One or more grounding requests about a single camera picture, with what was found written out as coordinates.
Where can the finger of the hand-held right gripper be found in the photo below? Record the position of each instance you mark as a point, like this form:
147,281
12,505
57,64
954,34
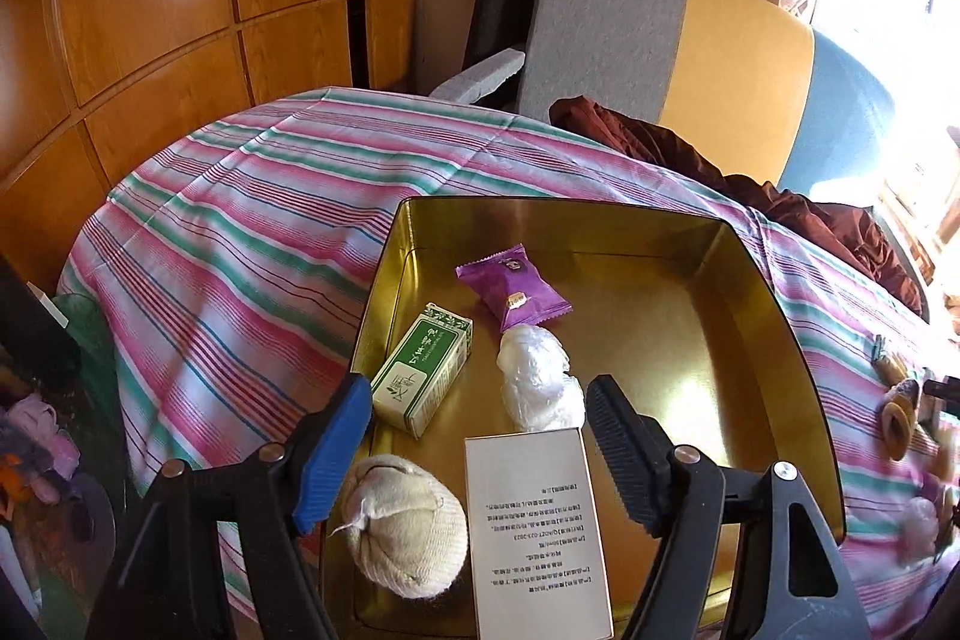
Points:
943,390

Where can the white plastic bag bundle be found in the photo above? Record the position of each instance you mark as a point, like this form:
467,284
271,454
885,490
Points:
536,377

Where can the beige sock ball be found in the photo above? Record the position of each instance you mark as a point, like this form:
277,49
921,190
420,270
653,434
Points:
405,535

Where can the brown blanket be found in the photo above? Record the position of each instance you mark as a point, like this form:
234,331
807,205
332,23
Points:
825,220

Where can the gold tin box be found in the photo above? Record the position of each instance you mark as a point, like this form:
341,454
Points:
660,310

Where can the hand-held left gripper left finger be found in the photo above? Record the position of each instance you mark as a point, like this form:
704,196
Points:
334,460

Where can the black bag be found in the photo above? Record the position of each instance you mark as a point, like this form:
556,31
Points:
30,325

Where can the brown hair claw clip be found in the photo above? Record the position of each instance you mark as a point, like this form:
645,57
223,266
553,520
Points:
898,419

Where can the purple snack packet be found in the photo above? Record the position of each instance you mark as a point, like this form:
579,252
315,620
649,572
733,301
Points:
510,291

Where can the grey yellow blue sofa chair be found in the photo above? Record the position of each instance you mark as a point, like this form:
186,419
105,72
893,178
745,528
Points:
615,33

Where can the striped tablecloth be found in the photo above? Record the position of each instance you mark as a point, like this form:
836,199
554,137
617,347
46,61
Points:
262,220

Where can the pink cloth bundle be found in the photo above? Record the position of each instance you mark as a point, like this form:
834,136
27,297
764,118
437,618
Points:
34,430

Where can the white paper box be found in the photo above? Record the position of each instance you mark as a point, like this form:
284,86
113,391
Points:
532,535

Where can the green paper box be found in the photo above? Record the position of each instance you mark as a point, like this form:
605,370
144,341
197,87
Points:
420,370

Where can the green plastic bag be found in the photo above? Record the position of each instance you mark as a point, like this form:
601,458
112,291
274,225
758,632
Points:
90,340

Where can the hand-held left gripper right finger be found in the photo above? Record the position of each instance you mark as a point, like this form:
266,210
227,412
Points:
622,452

